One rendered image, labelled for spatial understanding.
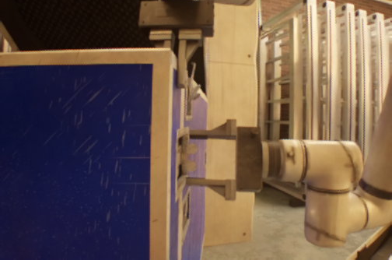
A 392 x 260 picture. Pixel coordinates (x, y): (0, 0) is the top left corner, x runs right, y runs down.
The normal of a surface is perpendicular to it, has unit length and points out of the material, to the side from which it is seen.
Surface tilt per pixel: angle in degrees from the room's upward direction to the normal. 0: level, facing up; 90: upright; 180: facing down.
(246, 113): 90
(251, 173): 66
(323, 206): 90
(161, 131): 90
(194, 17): 80
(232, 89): 90
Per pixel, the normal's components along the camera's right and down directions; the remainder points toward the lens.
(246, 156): -0.07, -0.42
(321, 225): -0.55, -0.03
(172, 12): -0.08, -0.18
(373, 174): -0.89, 0.04
